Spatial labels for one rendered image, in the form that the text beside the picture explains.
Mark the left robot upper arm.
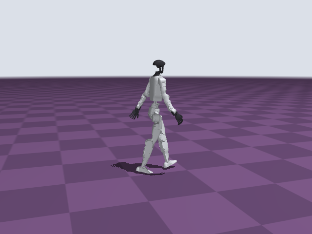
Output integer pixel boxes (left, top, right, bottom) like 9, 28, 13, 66
144, 78, 150, 97

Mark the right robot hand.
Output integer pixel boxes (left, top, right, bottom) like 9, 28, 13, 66
171, 112, 183, 125

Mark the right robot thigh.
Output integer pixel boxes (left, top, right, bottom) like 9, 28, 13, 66
145, 112, 162, 145

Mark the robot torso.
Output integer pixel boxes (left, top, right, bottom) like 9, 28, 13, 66
148, 75, 163, 117

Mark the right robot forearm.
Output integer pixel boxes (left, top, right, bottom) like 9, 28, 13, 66
163, 94, 176, 114

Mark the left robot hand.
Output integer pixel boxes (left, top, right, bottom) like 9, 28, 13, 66
129, 107, 141, 119

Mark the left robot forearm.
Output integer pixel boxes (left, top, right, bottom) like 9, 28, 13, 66
136, 93, 146, 109

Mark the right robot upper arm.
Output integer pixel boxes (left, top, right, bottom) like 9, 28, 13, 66
158, 78, 170, 98

